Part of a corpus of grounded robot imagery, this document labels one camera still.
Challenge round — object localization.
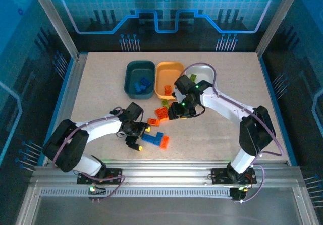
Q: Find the slotted grey cable duct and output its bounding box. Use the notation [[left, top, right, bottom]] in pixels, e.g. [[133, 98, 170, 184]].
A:
[[40, 188, 233, 198]]

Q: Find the grey metal front panel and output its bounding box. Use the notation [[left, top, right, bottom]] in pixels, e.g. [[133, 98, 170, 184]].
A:
[[15, 186, 320, 225]]

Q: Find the aluminium frame post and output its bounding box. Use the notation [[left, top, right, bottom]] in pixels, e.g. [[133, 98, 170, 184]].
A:
[[254, 0, 298, 57], [27, 0, 81, 59]]

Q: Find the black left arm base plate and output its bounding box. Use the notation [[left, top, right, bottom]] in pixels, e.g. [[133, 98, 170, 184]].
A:
[[77, 168, 124, 185]]

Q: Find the long blue lego brick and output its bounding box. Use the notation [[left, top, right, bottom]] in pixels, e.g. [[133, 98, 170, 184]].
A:
[[141, 133, 156, 144]]

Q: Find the orange plastic container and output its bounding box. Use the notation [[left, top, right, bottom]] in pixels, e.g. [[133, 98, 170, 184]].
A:
[[154, 61, 185, 101]]

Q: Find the large orange lego plate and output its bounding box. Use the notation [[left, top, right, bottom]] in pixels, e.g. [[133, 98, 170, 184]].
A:
[[154, 107, 170, 120]]

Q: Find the left aluminium frame post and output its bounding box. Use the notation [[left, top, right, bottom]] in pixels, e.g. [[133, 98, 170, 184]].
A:
[[27, 0, 81, 59]]

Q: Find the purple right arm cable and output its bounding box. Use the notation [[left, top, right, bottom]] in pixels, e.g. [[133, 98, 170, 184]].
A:
[[184, 62, 284, 203]]

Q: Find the right aluminium frame post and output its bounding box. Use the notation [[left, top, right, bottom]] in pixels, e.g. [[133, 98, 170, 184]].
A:
[[254, 0, 298, 57]]

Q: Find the aluminium front frame rail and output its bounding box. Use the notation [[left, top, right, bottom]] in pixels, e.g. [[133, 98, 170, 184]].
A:
[[31, 159, 302, 185]]

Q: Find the aluminium side frame rail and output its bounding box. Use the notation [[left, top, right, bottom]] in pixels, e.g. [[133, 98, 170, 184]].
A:
[[42, 53, 88, 166]]

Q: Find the dark teal plastic container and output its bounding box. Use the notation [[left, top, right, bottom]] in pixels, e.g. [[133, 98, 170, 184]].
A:
[[124, 60, 156, 100]]

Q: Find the white plastic container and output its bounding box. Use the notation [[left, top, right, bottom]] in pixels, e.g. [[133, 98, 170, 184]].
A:
[[183, 63, 218, 89]]

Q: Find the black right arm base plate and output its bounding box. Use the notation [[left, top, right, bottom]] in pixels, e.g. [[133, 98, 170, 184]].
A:
[[210, 168, 257, 185]]

